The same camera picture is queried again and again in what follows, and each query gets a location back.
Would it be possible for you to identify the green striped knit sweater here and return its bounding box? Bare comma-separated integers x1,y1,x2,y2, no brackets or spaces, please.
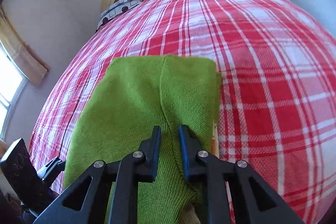
63,55,221,223

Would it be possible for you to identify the grey patterned pillow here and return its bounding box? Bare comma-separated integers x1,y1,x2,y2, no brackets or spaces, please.
96,0,143,32

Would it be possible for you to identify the red white plaid bedspread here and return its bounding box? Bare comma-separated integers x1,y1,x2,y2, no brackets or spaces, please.
29,0,335,223

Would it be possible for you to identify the yellow curtain left window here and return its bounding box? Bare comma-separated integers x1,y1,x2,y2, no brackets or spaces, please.
1,6,50,86

